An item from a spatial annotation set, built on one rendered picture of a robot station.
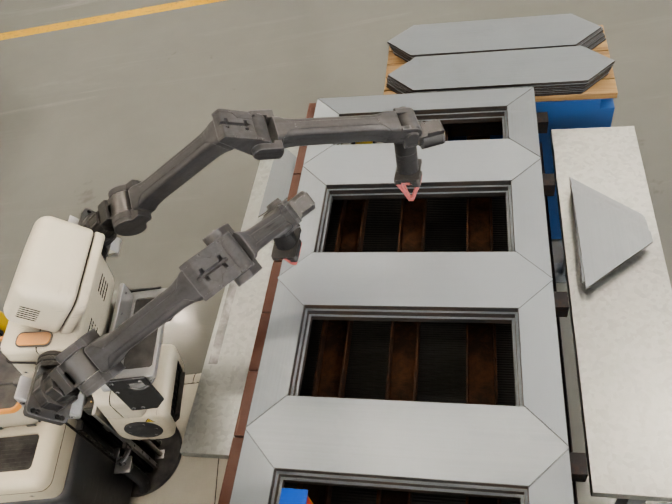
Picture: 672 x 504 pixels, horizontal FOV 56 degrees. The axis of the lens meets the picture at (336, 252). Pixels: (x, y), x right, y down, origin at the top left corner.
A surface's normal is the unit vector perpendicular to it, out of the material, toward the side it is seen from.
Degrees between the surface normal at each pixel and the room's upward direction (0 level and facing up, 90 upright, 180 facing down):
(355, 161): 0
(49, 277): 43
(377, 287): 0
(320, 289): 0
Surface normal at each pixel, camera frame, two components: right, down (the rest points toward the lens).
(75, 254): 0.54, -0.54
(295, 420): -0.17, -0.61
